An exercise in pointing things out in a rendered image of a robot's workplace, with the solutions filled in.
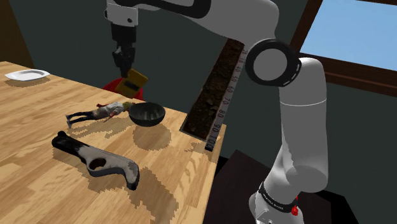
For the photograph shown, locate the red round chair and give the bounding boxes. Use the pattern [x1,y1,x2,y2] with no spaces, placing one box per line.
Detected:
[102,77,145,102]

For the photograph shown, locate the black bowl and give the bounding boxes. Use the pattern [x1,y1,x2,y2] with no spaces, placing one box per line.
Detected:
[128,102,167,128]

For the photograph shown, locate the wooden table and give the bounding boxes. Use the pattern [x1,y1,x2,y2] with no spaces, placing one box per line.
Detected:
[0,60,227,224]

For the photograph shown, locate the black and grey handle tool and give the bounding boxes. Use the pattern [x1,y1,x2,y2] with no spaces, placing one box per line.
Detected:
[51,130,141,192]

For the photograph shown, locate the person figure in white coat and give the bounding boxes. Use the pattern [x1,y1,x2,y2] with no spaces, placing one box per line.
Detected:
[65,101,136,129]

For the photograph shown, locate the yellow box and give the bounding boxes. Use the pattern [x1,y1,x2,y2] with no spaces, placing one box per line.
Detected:
[116,68,149,101]

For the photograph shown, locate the white plate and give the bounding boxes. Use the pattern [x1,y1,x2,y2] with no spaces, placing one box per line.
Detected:
[4,69,51,82]

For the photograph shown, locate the long brown box with ruler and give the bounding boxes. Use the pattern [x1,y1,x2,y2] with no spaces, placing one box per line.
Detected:
[179,38,248,153]

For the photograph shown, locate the window with brown frame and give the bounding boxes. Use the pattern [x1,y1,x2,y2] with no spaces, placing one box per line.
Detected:
[289,0,397,98]

